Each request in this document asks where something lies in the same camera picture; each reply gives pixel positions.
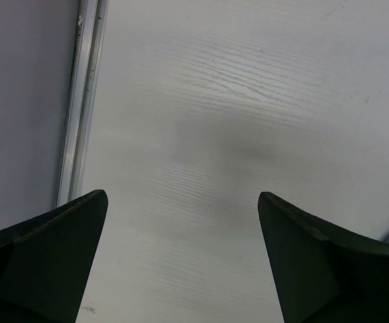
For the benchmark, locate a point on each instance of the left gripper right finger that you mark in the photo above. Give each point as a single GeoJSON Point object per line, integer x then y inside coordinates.
{"type": "Point", "coordinates": [323, 272]}

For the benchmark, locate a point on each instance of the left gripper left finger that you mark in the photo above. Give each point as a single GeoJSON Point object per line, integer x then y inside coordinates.
{"type": "Point", "coordinates": [45, 261]}

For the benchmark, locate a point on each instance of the aluminium table edge rail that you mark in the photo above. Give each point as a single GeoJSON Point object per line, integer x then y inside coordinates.
{"type": "Point", "coordinates": [89, 37]}

